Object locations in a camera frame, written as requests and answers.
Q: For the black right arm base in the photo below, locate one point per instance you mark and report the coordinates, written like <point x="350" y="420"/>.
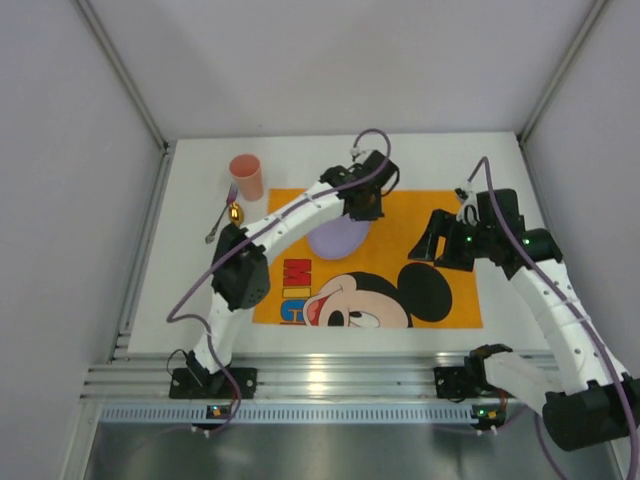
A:
<point x="468" y="381"/>

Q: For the aluminium front rail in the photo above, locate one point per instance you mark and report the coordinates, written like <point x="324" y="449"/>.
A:
<point x="323" y="377"/>

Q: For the right aluminium frame post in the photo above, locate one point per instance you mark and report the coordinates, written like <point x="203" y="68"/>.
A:
<point x="579" y="40"/>

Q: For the pink plastic cup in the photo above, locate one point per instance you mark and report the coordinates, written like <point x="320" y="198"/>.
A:
<point x="245" y="170"/>

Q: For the aluminium frame post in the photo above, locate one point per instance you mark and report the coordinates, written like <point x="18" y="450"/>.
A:
<point x="111" y="54"/>
<point x="579" y="40"/>

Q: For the lilac plastic plate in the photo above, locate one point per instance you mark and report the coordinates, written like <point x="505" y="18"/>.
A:
<point x="338" y="238"/>

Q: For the gold ornate spoon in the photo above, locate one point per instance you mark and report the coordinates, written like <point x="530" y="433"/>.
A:
<point x="236" y="214"/>

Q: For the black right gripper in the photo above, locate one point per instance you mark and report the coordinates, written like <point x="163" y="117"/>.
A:
<point x="451" y="242"/>

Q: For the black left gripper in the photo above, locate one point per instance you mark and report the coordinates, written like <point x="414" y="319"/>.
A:
<point x="364" y="206"/>

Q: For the perforated metal cable strip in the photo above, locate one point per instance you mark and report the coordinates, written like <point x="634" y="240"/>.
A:
<point x="305" y="413"/>

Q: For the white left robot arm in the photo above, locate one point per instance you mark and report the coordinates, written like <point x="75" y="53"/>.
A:
<point x="243" y="254"/>

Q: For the orange Mickey Mouse placemat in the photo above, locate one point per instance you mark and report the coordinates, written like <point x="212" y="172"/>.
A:
<point x="377" y="286"/>

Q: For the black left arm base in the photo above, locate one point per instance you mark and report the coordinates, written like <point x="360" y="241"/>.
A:
<point x="191" y="381"/>

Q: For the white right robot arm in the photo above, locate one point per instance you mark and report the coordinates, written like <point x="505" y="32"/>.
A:
<point x="597" y="400"/>

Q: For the left aluminium frame post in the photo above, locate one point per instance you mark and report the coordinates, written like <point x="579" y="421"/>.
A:
<point x="111" y="54"/>

